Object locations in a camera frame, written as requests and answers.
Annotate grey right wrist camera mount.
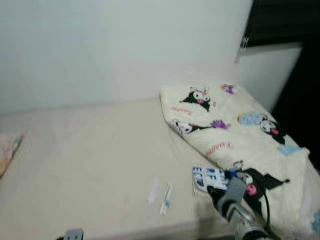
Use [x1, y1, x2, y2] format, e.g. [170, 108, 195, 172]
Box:
[218, 172, 248, 213]

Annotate black window blind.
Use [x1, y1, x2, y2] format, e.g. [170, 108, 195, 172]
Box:
[240, 0, 320, 51]

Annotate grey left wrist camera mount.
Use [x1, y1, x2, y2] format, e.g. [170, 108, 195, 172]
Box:
[62, 228, 85, 240]

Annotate short white stick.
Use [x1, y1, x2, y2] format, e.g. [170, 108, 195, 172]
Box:
[148, 178, 160, 204]

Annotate black cabinet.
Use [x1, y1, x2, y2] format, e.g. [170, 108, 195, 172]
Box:
[272, 35, 320, 171]

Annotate cream cartoon print duvet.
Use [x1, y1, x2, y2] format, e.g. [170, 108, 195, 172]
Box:
[160, 82, 320, 240]

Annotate white book with blue letters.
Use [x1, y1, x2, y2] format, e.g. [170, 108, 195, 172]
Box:
[192, 166, 230, 196]

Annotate pink patterned pillow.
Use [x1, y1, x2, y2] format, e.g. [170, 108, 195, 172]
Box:
[0, 131, 25, 178]

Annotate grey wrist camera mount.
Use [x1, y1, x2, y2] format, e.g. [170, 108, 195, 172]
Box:
[62, 228, 85, 240]
[218, 172, 248, 213]

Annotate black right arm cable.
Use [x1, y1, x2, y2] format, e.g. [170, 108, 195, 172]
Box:
[257, 187, 272, 236]

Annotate mattress with cream sheet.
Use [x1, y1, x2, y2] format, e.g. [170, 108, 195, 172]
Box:
[0, 97, 241, 240]

